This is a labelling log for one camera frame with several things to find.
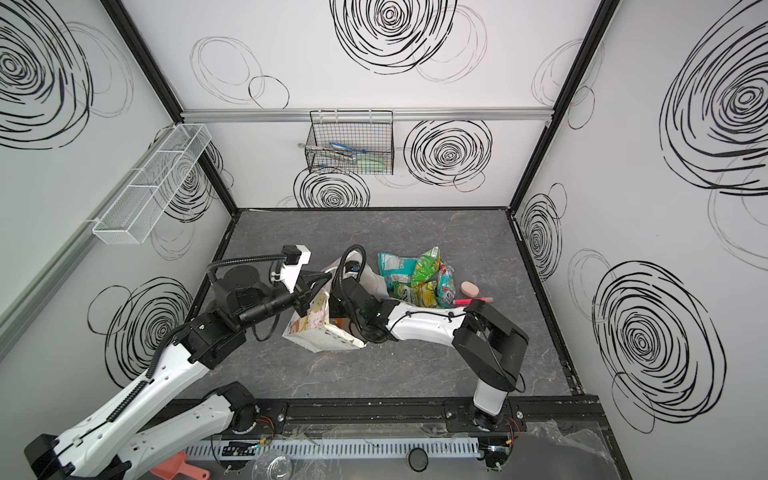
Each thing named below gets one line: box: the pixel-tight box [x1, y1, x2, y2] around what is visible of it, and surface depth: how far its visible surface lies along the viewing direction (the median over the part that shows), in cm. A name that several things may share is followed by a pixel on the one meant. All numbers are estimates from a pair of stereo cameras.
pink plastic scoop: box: [150, 451, 210, 480], surface depth 66 cm
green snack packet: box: [411, 246, 441, 287], surface depth 92 cm
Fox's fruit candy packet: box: [436, 261, 456, 309], surface depth 91 cm
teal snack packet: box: [377, 252, 418, 290], surface depth 99 cm
